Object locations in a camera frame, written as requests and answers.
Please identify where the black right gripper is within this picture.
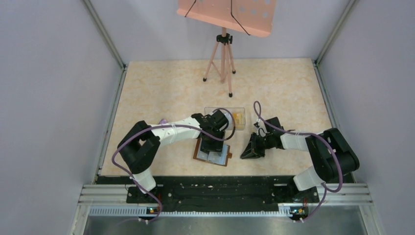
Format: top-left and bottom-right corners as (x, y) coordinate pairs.
(240, 132), (274, 159)

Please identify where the brown leather card holder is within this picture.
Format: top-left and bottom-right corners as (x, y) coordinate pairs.
(192, 138), (232, 167)

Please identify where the clear plastic card box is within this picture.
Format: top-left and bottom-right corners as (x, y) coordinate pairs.
(204, 107), (246, 131)

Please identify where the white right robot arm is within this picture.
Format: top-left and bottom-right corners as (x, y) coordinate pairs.
(240, 117), (360, 202)

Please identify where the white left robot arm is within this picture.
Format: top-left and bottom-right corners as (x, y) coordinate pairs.
(114, 108), (236, 202)

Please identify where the purple glitter microphone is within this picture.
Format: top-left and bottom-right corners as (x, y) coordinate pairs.
(159, 119), (169, 125)

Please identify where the pink music stand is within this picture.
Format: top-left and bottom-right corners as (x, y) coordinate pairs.
(177, 0), (277, 97)

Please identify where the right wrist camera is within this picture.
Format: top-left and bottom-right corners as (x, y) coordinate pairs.
(254, 120), (267, 137)

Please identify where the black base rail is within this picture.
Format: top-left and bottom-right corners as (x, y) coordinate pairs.
(126, 176), (320, 212)

